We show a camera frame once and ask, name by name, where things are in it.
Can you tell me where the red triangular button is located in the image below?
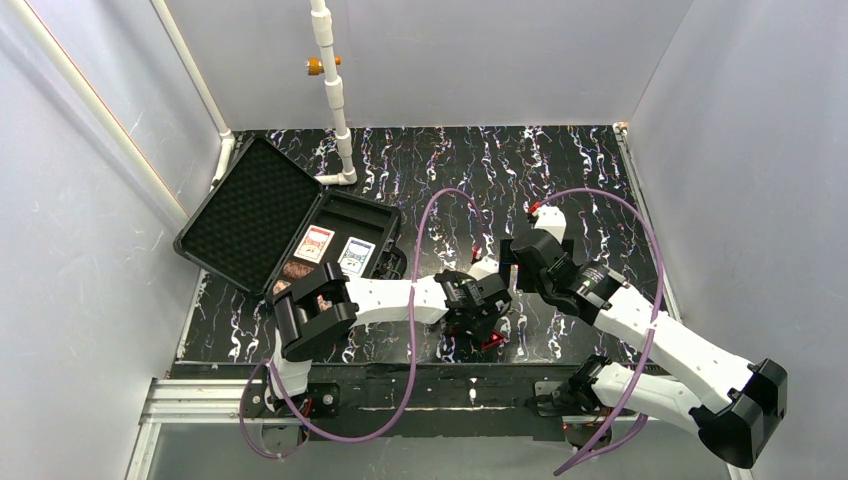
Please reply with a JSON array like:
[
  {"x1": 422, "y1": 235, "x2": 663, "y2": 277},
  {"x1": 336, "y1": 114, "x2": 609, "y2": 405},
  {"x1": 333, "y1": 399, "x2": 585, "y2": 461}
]
[{"x1": 481, "y1": 332, "x2": 507, "y2": 351}]

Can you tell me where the orange black poker chip stack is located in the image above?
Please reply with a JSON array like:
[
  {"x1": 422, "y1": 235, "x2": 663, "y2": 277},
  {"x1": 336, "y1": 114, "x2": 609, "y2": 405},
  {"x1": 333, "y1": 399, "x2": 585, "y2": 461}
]
[{"x1": 282, "y1": 261, "x2": 314, "y2": 280}]

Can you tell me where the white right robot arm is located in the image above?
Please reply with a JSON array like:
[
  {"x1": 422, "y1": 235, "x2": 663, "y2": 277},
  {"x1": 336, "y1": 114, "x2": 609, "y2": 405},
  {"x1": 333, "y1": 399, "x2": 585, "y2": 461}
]
[{"x1": 500, "y1": 229, "x2": 788, "y2": 469}]

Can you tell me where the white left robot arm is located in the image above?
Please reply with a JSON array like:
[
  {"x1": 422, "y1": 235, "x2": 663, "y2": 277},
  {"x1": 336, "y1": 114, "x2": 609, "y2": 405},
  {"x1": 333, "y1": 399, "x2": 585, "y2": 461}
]
[{"x1": 266, "y1": 259, "x2": 512, "y2": 399}]

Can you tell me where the black poker set case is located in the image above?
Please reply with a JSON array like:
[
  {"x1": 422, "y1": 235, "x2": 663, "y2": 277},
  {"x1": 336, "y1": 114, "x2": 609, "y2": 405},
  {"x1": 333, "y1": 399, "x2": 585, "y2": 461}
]
[{"x1": 173, "y1": 138, "x2": 401, "y2": 315}]

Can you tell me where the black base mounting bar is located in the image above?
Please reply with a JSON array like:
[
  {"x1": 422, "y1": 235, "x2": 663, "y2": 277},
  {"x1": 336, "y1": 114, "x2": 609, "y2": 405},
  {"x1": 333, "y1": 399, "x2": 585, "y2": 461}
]
[{"x1": 168, "y1": 360, "x2": 637, "y2": 442}]

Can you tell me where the blue playing card deck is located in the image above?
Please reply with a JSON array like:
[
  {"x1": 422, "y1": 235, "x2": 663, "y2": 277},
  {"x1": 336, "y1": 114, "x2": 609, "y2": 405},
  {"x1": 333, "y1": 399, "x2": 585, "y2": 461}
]
[{"x1": 338, "y1": 236, "x2": 376, "y2": 277}]

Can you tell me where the red playing card deck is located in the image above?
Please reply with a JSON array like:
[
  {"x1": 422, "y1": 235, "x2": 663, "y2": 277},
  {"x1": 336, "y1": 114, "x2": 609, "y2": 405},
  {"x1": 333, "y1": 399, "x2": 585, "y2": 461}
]
[{"x1": 293, "y1": 225, "x2": 335, "y2": 264}]

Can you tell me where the orange blue chip row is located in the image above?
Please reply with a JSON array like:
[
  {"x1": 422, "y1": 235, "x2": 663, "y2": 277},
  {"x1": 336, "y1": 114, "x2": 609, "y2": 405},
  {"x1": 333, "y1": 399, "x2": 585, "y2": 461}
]
[{"x1": 271, "y1": 279, "x2": 291, "y2": 296}]

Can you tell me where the orange valve knob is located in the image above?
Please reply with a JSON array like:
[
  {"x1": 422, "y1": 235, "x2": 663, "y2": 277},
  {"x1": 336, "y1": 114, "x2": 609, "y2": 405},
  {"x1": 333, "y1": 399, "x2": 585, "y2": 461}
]
[{"x1": 305, "y1": 56, "x2": 342, "y2": 76}]

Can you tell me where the white corner pipe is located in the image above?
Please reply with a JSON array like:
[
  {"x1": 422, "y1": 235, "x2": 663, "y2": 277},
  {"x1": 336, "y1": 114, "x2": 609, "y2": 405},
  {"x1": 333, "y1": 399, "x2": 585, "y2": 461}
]
[{"x1": 150, "y1": 0, "x2": 235, "y2": 190}]

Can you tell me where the white PVC pipe stand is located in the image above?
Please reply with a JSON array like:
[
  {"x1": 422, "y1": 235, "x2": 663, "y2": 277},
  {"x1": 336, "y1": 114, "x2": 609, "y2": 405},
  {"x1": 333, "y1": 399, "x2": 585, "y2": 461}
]
[{"x1": 310, "y1": 0, "x2": 358, "y2": 186}]

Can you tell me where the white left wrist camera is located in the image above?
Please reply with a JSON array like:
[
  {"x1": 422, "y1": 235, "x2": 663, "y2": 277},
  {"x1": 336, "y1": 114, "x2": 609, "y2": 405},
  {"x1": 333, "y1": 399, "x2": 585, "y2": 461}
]
[{"x1": 468, "y1": 247, "x2": 499, "y2": 280}]

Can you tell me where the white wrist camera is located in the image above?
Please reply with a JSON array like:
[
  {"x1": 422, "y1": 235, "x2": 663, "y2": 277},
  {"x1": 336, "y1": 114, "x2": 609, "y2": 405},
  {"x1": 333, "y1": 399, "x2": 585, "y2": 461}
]
[
  {"x1": 468, "y1": 247, "x2": 499, "y2": 280},
  {"x1": 527, "y1": 202, "x2": 567, "y2": 243}
]

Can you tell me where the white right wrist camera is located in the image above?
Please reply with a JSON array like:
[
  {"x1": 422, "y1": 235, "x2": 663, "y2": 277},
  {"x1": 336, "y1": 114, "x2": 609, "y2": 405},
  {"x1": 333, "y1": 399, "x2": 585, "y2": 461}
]
[{"x1": 527, "y1": 202, "x2": 567, "y2": 243}]

